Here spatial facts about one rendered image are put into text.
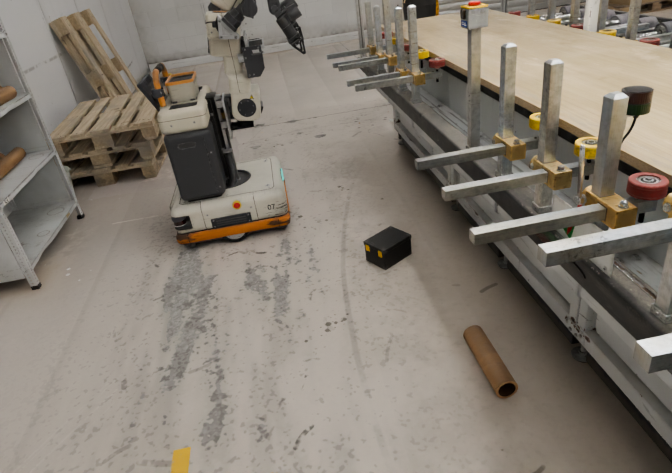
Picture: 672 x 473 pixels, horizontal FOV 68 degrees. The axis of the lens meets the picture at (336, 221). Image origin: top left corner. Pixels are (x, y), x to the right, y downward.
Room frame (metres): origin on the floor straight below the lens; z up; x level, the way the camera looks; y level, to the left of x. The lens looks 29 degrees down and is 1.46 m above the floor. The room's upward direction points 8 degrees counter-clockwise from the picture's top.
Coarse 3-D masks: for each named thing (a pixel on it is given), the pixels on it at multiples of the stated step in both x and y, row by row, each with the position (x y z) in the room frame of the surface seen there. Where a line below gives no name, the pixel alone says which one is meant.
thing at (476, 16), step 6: (462, 6) 1.79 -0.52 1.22; (468, 6) 1.77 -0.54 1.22; (474, 6) 1.75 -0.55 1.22; (480, 6) 1.74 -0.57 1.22; (486, 6) 1.75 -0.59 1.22; (468, 12) 1.74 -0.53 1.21; (474, 12) 1.74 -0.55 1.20; (480, 12) 1.74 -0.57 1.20; (486, 12) 1.75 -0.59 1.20; (468, 18) 1.74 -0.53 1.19; (474, 18) 1.74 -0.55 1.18; (480, 18) 1.74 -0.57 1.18; (486, 18) 1.75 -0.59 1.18; (468, 24) 1.74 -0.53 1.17; (474, 24) 1.74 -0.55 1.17; (480, 24) 1.74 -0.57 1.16; (486, 24) 1.75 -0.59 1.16
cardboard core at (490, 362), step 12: (468, 336) 1.47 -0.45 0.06; (480, 336) 1.44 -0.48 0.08; (480, 348) 1.39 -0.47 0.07; (492, 348) 1.38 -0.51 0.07; (480, 360) 1.34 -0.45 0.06; (492, 360) 1.31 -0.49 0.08; (492, 372) 1.27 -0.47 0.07; (504, 372) 1.25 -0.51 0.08; (492, 384) 1.24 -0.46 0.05; (504, 384) 1.21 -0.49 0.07; (516, 384) 1.21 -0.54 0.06; (504, 396) 1.21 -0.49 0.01
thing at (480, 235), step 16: (576, 208) 0.98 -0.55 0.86; (592, 208) 0.97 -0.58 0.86; (640, 208) 0.97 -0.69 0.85; (496, 224) 0.97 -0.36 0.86; (512, 224) 0.96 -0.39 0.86; (528, 224) 0.95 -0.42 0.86; (544, 224) 0.95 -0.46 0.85; (560, 224) 0.96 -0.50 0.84; (576, 224) 0.96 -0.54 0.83; (480, 240) 0.94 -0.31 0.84; (496, 240) 0.94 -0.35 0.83
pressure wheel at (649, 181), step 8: (632, 176) 1.01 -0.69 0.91; (640, 176) 1.01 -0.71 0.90; (648, 176) 0.99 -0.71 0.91; (656, 176) 1.00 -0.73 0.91; (664, 176) 0.99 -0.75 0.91; (632, 184) 0.98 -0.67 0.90; (640, 184) 0.97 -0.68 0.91; (648, 184) 0.96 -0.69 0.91; (656, 184) 0.96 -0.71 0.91; (664, 184) 0.96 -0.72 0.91; (632, 192) 0.98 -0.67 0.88; (640, 192) 0.96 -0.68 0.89; (648, 192) 0.95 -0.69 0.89; (656, 192) 0.95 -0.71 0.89; (664, 192) 0.95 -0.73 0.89; (640, 216) 0.99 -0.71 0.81
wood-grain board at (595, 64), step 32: (448, 32) 3.18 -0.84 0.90; (512, 32) 2.90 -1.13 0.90; (544, 32) 2.77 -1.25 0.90; (576, 32) 2.66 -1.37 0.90; (448, 64) 2.44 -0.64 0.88; (576, 64) 2.05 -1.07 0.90; (608, 64) 1.98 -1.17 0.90; (640, 64) 1.91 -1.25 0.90; (576, 96) 1.65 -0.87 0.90; (576, 128) 1.38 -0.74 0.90; (640, 128) 1.30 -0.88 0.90; (640, 160) 1.10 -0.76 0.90
